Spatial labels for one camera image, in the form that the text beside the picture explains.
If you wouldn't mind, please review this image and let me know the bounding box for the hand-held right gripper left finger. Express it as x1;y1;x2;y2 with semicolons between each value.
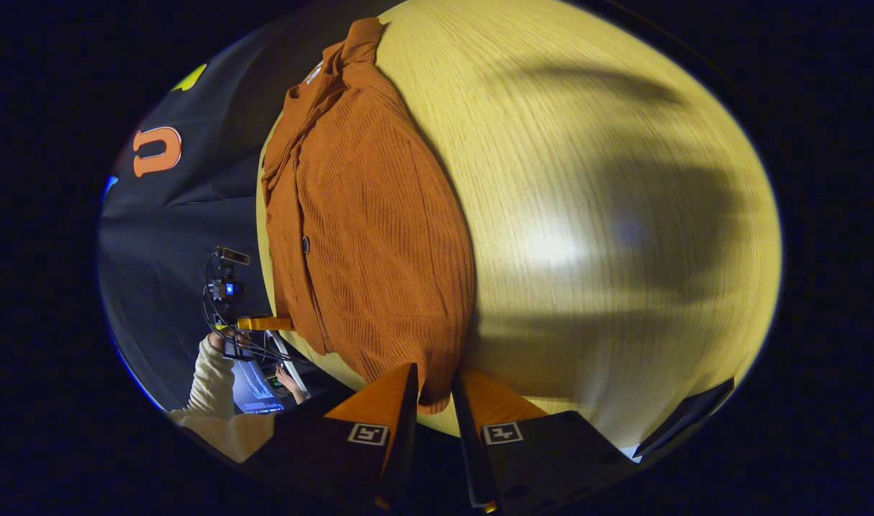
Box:
243;362;420;512

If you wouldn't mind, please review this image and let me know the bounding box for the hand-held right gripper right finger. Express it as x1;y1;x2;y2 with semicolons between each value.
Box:
451;369;643;514

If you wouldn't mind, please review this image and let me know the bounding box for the orange knit cardigan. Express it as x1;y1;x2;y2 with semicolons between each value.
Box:
261;18;477;415

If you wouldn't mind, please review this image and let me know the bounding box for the open laptop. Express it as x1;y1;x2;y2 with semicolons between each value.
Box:
230;330;312;416

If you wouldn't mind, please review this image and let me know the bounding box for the black backdrop cloth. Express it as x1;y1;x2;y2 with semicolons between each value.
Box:
96;21;351;413

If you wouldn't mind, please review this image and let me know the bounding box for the person's cream sweater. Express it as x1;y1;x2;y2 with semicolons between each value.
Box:
171;411;280;464

